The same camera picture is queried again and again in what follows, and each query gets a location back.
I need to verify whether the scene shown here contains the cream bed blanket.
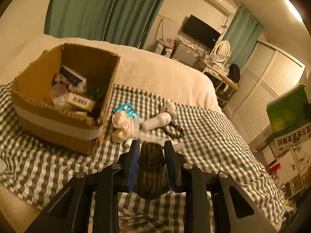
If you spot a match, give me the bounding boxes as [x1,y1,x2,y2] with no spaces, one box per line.
[1,34,222,113]

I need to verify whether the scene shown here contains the vanity desk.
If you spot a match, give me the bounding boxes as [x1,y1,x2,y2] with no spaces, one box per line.
[203,65,240,102]

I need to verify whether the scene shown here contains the checkered gingham cloth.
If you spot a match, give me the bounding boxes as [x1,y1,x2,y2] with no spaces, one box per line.
[0,82,286,233]

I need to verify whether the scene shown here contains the grey mini fridge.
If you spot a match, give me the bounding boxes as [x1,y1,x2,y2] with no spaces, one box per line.
[171,44,197,66]

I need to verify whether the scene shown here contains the white louvered wardrobe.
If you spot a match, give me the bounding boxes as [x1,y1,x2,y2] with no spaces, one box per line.
[224,41,305,144]

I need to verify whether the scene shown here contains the black bead bracelet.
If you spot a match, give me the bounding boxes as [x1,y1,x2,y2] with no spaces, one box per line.
[160,121,186,139]

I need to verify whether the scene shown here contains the green medicine box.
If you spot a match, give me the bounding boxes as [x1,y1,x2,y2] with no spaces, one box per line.
[266,83,310,152]

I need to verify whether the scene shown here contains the black television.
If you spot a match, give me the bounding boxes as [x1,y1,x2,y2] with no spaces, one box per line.
[182,15,220,49]

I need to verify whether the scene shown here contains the white bunny figurine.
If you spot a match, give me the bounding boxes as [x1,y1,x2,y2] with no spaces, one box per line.
[160,100,179,122]

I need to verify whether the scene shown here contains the white lace scrunchie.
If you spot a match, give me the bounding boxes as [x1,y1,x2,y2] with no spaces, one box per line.
[111,110,142,144]

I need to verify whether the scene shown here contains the cardboard box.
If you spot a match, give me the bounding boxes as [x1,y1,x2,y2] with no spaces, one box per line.
[10,43,120,156]

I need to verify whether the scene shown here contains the dark plastic jar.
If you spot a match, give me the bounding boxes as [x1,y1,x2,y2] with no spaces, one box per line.
[134,142,170,200]

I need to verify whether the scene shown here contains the white vanity mirror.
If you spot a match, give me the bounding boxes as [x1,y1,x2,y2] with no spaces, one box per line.
[210,41,232,63]

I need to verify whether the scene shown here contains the white cream tube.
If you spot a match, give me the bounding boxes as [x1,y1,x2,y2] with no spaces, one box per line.
[124,136,185,152]

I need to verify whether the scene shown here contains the teal blister card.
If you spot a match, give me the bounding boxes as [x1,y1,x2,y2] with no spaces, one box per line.
[112,103,141,118]

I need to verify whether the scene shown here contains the white cylindrical bottle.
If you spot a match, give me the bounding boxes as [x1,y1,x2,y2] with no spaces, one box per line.
[141,112,171,131]

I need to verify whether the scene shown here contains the teal curtain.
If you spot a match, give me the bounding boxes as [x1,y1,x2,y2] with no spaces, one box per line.
[44,0,164,48]
[222,6,264,70]

